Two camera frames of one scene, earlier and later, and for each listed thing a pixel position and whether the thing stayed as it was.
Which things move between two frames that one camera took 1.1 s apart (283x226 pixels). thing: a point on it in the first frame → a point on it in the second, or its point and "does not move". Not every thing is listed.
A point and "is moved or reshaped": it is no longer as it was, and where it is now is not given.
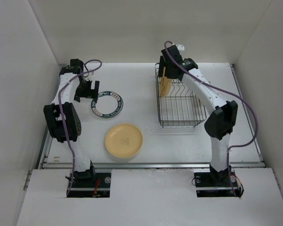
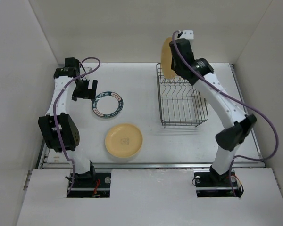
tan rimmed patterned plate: (123, 140) does not move
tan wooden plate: (165, 84) is moved or reshaped
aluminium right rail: (247, 115) does not move
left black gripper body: (84, 90) does not move
